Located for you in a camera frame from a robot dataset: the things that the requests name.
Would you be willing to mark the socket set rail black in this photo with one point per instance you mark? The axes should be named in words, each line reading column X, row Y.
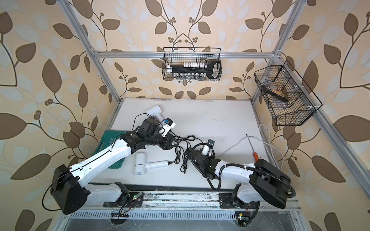
column 200, row 71

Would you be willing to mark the small green led board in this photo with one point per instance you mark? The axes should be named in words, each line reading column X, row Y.
column 138, row 196

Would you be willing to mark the orange handled screwdriver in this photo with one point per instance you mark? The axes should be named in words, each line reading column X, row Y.
column 255, row 155

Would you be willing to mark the green tool case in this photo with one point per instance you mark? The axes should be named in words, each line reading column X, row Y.
column 108, row 138

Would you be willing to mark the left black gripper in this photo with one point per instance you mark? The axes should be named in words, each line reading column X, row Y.
column 167, row 146

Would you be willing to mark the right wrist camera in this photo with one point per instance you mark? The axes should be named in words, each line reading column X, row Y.
column 208, row 149

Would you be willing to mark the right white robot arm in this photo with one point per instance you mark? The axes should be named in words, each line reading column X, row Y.
column 257, row 182

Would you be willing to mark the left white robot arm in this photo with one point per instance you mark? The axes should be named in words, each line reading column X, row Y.
column 71, row 187

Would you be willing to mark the brush in right basket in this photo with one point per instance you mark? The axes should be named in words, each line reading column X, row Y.
column 275, row 93

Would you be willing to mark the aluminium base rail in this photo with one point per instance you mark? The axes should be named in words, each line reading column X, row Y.
column 156, row 205

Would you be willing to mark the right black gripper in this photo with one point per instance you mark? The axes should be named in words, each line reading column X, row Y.
column 210, row 160

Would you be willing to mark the back wire basket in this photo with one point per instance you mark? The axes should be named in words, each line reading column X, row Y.
column 180, row 55

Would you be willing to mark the right wire basket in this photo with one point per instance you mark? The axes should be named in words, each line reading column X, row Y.
column 303, row 102

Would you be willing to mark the wire basket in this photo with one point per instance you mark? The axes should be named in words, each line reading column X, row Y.
column 303, row 102
column 180, row 55

